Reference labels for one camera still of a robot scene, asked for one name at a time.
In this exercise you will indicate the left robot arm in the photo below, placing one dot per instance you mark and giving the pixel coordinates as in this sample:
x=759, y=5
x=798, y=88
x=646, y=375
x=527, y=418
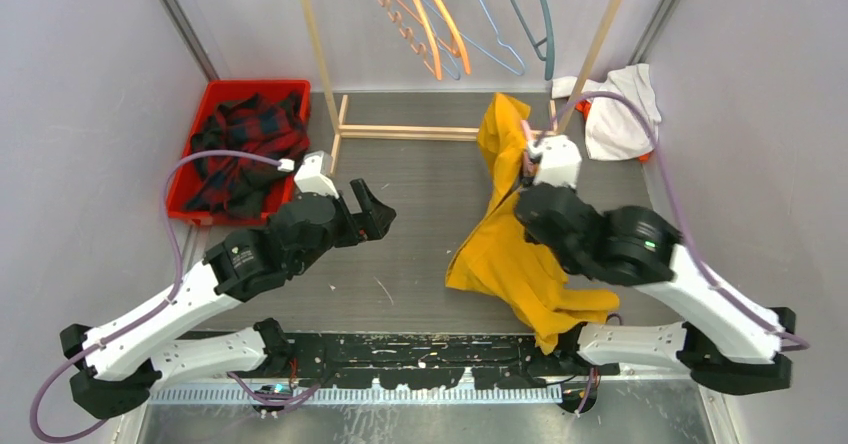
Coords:
x=122, y=363

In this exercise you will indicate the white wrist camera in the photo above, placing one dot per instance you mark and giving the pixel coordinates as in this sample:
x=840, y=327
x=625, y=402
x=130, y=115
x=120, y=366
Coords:
x=311, y=173
x=557, y=161

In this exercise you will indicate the red plastic bin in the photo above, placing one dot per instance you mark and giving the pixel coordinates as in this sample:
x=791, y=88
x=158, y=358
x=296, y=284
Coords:
x=266, y=117

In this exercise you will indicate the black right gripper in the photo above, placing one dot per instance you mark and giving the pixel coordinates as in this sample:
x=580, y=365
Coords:
x=528, y=234

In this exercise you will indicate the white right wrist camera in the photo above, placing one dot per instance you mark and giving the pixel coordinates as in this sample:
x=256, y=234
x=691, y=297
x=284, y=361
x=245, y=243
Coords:
x=557, y=161

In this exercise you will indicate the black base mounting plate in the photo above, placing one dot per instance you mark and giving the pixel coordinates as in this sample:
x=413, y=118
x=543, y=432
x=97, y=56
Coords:
x=418, y=361

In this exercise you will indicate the pink plastic hanger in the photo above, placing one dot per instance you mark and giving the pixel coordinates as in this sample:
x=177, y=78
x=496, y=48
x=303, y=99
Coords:
x=528, y=165

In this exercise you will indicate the orange notched hanger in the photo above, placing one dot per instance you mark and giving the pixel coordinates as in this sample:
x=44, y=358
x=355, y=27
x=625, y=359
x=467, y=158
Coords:
x=397, y=11

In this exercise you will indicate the orange plastic hanger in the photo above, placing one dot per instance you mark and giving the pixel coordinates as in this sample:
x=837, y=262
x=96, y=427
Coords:
x=449, y=56

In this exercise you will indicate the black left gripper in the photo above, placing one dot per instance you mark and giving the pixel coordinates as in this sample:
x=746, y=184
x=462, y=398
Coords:
x=370, y=224

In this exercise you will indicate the wooden clothes rack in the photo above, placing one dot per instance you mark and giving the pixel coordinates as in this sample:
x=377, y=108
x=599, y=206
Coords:
x=560, y=118

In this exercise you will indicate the orange object under cloth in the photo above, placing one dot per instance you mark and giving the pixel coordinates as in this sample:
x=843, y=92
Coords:
x=612, y=133

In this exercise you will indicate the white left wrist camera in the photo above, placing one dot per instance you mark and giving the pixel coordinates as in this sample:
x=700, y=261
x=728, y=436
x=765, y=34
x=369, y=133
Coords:
x=311, y=173

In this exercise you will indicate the yellow pleated skirt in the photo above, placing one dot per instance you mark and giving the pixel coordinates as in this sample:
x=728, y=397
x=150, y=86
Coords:
x=496, y=260

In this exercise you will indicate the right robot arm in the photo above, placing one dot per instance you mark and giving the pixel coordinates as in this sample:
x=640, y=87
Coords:
x=723, y=341

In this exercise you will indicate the aluminium rail frame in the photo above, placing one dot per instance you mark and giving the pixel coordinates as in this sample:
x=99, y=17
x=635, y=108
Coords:
x=273, y=396

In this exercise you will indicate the white cloth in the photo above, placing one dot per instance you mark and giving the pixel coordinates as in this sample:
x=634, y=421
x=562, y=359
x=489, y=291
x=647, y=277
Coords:
x=632, y=82

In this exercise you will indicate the light blue wire hanger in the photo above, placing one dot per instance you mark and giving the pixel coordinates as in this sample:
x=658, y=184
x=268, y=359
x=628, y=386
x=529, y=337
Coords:
x=483, y=28

